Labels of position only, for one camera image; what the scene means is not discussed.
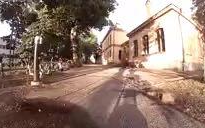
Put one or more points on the white building with dark windows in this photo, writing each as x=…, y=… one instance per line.
x=176, y=43

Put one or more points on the bare dirt verge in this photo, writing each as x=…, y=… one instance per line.
x=193, y=96

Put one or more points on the green tree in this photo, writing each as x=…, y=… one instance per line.
x=88, y=46

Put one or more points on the row of parked bicycles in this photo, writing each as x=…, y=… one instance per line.
x=53, y=66

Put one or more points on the pole with sign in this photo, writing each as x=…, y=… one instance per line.
x=35, y=63

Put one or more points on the beige building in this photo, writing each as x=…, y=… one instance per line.
x=115, y=43

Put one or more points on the cobblestone strip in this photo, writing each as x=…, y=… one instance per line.
x=133, y=83

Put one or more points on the large tree with pale trunk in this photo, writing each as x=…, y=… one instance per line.
x=73, y=46

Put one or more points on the tree with thin trunk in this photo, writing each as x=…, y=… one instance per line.
x=11, y=50

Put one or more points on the brown gravel path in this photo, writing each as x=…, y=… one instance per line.
x=90, y=90

